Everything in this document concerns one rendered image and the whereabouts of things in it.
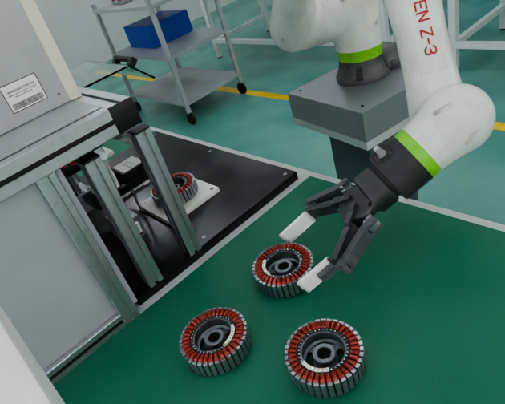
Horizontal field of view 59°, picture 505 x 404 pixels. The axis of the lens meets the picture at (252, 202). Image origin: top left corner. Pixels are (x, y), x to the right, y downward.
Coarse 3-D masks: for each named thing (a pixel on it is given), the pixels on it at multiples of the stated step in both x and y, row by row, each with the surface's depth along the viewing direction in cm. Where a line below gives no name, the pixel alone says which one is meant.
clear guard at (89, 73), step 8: (88, 64) 124; (96, 64) 121; (104, 64) 119; (112, 64) 116; (120, 64) 114; (72, 72) 121; (80, 72) 119; (88, 72) 116; (96, 72) 114; (104, 72) 111; (112, 72) 109; (120, 72) 127; (128, 72) 121; (136, 72) 117; (144, 72) 115; (80, 80) 111; (88, 80) 109; (96, 80) 107
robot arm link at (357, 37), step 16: (336, 0) 112; (352, 0) 112; (368, 0) 112; (336, 16) 113; (352, 16) 114; (368, 16) 114; (336, 32) 116; (352, 32) 116; (368, 32) 116; (336, 48) 123; (352, 48) 119; (368, 48) 118
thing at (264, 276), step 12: (264, 252) 83; (276, 252) 83; (288, 252) 83; (300, 252) 81; (264, 264) 81; (276, 264) 81; (288, 264) 81; (300, 264) 79; (312, 264) 78; (264, 276) 78; (276, 276) 78; (288, 276) 77; (300, 276) 76; (264, 288) 78; (276, 288) 76; (288, 288) 77; (300, 288) 77
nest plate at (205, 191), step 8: (200, 184) 111; (208, 184) 110; (200, 192) 108; (208, 192) 107; (216, 192) 108; (144, 200) 112; (152, 200) 111; (192, 200) 106; (200, 200) 105; (144, 208) 109; (152, 208) 108; (160, 208) 107; (192, 208) 104; (160, 216) 104
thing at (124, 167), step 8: (128, 160) 100; (136, 160) 99; (112, 168) 99; (120, 168) 98; (128, 168) 97; (136, 168) 97; (120, 176) 97; (128, 176) 96; (136, 176) 97; (144, 176) 98; (120, 184) 97; (128, 184) 96; (136, 184) 97; (144, 184) 99; (88, 192) 98; (120, 192) 95; (88, 200) 95; (96, 208) 93
